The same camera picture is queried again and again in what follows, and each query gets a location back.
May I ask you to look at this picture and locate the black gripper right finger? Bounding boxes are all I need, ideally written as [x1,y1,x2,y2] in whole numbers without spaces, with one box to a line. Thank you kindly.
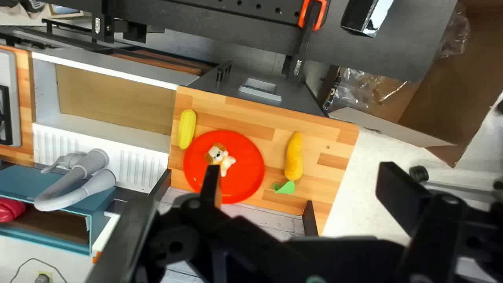
[375,160,466,283]

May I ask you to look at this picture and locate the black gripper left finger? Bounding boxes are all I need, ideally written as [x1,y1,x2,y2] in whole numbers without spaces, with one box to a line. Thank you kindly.
[155,162,254,248]

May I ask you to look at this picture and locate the grey toy tap nozzle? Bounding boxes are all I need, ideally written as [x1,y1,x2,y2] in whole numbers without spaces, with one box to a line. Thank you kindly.
[33,148,117,212]

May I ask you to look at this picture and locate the small brown white toy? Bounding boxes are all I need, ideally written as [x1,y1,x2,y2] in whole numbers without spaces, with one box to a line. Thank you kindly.
[204,143,237,179]

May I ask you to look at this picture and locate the orange round plate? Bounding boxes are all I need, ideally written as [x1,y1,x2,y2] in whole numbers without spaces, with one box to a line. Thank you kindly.
[182,129,265,204]

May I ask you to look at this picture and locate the yellow toy corn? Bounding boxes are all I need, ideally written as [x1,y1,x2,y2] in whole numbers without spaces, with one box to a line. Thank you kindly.
[176,108,198,151]

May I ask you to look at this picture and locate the yellow toy carrot green leaf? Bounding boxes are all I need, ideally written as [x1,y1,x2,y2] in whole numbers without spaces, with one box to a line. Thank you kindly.
[273,130,304,196]

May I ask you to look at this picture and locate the grey foam strip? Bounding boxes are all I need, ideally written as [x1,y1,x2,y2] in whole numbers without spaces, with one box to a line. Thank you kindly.
[245,77,278,93]
[237,85,282,105]

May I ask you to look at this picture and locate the wooden toy kitchen counter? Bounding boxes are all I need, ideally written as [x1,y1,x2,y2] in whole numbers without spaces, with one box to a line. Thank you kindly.
[168,85,360,234]

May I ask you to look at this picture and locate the large brown cardboard box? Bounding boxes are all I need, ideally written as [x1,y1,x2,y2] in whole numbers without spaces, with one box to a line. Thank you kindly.
[328,0,503,165]

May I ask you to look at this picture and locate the clear plastic film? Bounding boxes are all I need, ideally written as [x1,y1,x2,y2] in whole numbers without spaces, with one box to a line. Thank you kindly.
[320,66,421,113]

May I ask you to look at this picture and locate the white toy sink basin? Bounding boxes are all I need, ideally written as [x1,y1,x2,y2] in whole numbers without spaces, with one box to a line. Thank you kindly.
[29,49,182,195]

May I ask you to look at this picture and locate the shiny metal block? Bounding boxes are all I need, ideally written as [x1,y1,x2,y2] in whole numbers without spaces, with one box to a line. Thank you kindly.
[341,0,396,38]

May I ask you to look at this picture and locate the teal box backsplash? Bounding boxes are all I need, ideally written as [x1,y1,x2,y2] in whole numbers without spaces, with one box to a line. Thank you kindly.
[0,163,119,256]

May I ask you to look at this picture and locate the toy stove top black burners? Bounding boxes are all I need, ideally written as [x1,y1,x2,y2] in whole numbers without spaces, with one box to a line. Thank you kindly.
[0,44,36,166]

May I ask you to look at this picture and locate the red toy object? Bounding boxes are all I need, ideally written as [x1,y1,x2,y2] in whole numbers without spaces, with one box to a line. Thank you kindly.
[0,198,28,225]

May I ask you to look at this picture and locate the grey wood-print panel black frame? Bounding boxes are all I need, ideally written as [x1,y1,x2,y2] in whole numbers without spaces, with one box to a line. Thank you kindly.
[84,166,320,283]

